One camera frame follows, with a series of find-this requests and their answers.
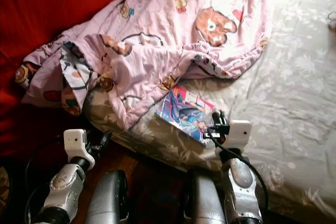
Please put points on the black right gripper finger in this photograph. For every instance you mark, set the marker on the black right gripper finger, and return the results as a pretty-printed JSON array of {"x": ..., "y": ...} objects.
[{"x": 217, "y": 117}]

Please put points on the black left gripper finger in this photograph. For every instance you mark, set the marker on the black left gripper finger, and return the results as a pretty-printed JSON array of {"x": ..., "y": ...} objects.
[{"x": 107, "y": 137}]

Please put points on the colourful manga book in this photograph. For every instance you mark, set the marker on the colourful manga book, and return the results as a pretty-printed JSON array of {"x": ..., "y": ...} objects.
[{"x": 184, "y": 111}]

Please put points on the pink cartoon print blanket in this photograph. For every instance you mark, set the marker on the pink cartoon print blanket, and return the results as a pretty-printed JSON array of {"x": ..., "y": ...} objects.
[{"x": 163, "y": 40}]

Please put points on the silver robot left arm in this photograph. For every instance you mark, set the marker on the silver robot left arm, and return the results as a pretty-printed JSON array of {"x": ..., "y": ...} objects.
[{"x": 63, "y": 187}]

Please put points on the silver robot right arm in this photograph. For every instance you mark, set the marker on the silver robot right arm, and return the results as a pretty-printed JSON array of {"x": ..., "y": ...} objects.
[{"x": 241, "y": 182}]

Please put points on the silver robot left leg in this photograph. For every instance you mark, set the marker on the silver robot left leg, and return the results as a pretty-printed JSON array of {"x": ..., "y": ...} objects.
[{"x": 107, "y": 200}]

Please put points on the silver robot leg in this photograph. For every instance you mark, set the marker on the silver robot leg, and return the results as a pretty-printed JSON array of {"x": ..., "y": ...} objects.
[
  {"x": 107, "y": 200},
  {"x": 205, "y": 205}
]

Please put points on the silver robot right leg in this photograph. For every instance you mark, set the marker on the silver robot right leg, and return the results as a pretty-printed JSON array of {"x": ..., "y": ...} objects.
[{"x": 205, "y": 205}]

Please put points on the bed with beige floral sheet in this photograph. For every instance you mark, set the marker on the bed with beige floral sheet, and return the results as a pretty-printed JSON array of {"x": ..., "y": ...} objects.
[{"x": 294, "y": 87}]

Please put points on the black round bin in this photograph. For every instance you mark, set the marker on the black round bin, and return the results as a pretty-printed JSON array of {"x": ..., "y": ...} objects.
[{"x": 13, "y": 192}]

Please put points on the brown cardboard piece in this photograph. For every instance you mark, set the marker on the brown cardboard piece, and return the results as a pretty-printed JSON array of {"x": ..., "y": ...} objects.
[{"x": 4, "y": 184}]

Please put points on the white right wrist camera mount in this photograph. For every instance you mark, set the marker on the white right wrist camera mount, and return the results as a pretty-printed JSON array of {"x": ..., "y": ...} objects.
[{"x": 240, "y": 132}]

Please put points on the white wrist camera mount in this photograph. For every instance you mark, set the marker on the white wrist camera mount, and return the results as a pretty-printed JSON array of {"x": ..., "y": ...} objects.
[
  {"x": 76, "y": 142},
  {"x": 240, "y": 132}
]

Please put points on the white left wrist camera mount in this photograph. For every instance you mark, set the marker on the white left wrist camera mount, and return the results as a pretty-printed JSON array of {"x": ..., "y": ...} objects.
[{"x": 76, "y": 142}]

